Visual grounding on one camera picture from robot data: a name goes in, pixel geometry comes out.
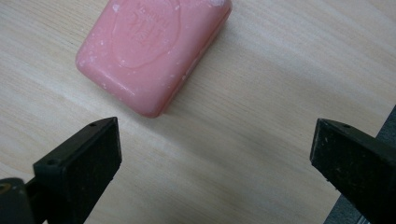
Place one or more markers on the pink soap bar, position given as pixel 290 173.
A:
pixel 149 53

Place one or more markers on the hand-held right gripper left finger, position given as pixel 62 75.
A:
pixel 77 169

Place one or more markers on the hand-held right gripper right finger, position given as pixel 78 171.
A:
pixel 358 168

